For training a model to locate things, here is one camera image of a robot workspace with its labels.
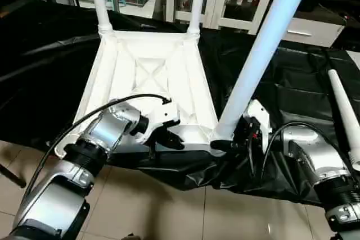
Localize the white plastic table top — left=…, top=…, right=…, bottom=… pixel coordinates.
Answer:
left=46, top=28, right=235, bottom=160

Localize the white plastic table leg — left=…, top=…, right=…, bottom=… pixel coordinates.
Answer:
left=214, top=0, right=318, bottom=143
left=186, top=0, right=209, bottom=38
left=327, top=68, right=360, bottom=174
left=88, top=0, right=115, bottom=36

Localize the white glass door cabinet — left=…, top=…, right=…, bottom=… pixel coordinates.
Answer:
left=165, top=0, right=282, bottom=35

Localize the white drawer unit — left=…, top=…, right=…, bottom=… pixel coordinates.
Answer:
left=280, top=16, right=347, bottom=49

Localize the black work mat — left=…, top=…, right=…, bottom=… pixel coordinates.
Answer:
left=0, top=0, right=360, bottom=207

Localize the black stand leg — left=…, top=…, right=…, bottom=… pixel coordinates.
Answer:
left=0, top=163, right=26, bottom=189

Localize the black desk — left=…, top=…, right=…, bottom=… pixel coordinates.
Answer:
left=317, top=0, right=360, bottom=51

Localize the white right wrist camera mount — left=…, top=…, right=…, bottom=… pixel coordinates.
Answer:
left=244, top=98, right=273, bottom=154

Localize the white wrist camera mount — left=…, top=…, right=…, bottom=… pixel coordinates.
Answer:
left=244, top=98, right=273, bottom=154
left=134, top=100, right=181, bottom=146

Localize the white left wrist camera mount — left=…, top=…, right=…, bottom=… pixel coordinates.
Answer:
left=134, top=100, right=181, bottom=146

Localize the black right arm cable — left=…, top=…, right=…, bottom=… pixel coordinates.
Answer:
left=246, top=121, right=337, bottom=182

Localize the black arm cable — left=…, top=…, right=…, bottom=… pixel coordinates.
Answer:
left=246, top=121, right=337, bottom=182
left=21, top=93, right=173, bottom=197

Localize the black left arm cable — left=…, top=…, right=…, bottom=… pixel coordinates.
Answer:
left=21, top=93, right=173, bottom=197

